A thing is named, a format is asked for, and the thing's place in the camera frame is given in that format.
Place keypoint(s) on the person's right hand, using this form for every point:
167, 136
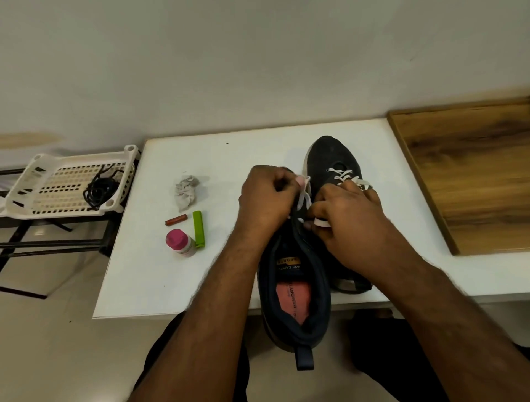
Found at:
364, 228

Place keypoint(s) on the person's left hand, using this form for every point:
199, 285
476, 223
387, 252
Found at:
265, 203

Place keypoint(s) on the grey shoelaces bundle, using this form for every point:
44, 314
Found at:
305, 195

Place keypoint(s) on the grey shoelace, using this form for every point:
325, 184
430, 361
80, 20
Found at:
348, 175

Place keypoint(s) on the dark sneaker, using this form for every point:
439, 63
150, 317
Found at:
329, 153
294, 306

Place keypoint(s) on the black shoelace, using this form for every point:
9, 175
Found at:
98, 192
109, 175

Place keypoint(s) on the person's right forearm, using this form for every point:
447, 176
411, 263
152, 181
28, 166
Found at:
464, 331

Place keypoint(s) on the person's left forearm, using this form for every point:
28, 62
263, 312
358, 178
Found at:
203, 331

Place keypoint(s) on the green marker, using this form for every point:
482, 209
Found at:
199, 228

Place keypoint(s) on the crumpled white paper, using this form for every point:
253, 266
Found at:
186, 190

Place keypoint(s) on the small red stick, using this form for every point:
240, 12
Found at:
175, 219

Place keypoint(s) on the pink capped white bottle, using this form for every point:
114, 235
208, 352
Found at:
178, 241

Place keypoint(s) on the wooden board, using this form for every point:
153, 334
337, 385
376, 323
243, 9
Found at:
476, 170

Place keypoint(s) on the white perforated plastic tray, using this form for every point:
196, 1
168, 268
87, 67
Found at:
54, 186

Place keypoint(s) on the black metal rack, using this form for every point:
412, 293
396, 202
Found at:
45, 236

